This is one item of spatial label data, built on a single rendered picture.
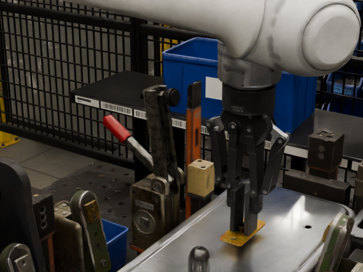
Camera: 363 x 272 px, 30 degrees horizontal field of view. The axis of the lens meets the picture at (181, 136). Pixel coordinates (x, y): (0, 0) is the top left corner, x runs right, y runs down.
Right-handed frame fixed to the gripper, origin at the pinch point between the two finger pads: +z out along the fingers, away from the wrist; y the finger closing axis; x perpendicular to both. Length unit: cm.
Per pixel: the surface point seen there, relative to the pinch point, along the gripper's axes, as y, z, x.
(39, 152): -221, 106, 168
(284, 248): 6.6, 5.0, 0.8
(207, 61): -28.1, -10.4, 34.8
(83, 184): -75, 35, 46
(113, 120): -24.6, -9.4, -0.4
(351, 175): -14, 36, 94
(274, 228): 2.6, 5.0, 5.5
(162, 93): -14.6, -16.0, -0.4
